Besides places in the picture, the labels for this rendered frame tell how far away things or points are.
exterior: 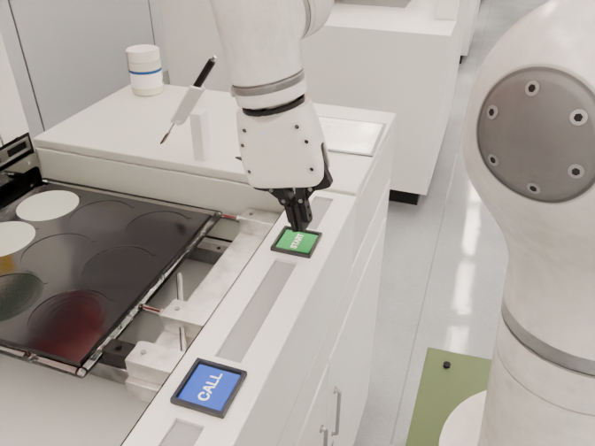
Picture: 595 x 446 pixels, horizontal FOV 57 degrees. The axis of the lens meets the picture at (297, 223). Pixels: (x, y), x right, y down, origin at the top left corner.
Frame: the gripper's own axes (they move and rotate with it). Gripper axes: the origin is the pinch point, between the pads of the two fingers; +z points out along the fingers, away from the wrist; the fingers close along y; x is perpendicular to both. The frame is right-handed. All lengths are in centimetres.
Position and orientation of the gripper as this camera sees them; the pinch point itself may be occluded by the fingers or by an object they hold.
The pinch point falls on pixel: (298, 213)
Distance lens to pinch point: 71.3
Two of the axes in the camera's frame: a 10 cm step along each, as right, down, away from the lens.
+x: 3.3, -5.2, 7.9
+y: 9.2, 0.0, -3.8
